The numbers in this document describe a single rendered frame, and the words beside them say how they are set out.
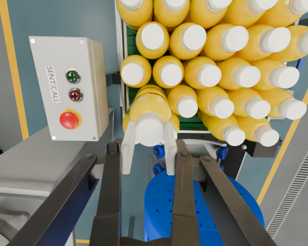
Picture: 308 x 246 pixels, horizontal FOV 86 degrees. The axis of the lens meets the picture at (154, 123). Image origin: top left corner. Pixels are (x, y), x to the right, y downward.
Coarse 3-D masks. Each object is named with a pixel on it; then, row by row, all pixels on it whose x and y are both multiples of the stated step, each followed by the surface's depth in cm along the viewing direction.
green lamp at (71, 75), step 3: (66, 72) 29; (69, 72) 29; (72, 72) 29; (75, 72) 29; (66, 75) 29; (69, 75) 29; (72, 75) 29; (75, 75) 29; (78, 75) 30; (66, 78) 29; (69, 78) 29; (72, 78) 29; (75, 78) 29; (78, 78) 30; (69, 81) 30; (72, 81) 30; (75, 81) 30
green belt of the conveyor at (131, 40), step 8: (128, 32) 45; (128, 40) 46; (128, 48) 47; (136, 48) 47; (152, 64) 48; (152, 72) 49; (152, 80) 50; (136, 88) 51; (184, 120) 55; (192, 120) 55
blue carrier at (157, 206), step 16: (160, 176) 49; (160, 192) 43; (240, 192) 44; (144, 208) 40; (160, 208) 38; (256, 208) 39; (144, 224) 42; (160, 224) 35; (208, 224) 35; (144, 240) 44; (208, 240) 32
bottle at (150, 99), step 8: (144, 88) 33; (152, 88) 32; (160, 88) 37; (136, 96) 30; (144, 96) 26; (152, 96) 26; (160, 96) 27; (136, 104) 25; (144, 104) 24; (152, 104) 24; (160, 104) 24; (168, 104) 27; (136, 112) 24; (144, 112) 23; (152, 112) 23; (160, 112) 23; (168, 112) 25; (136, 120) 23; (168, 120) 24
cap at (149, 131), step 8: (144, 120) 20; (152, 120) 20; (160, 120) 22; (136, 128) 21; (144, 128) 21; (152, 128) 21; (160, 128) 21; (136, 136) 21; (144, 136) 21; (152, 136) 21; (160, 136) 21; (144, 144) 21; (152, 144) 21
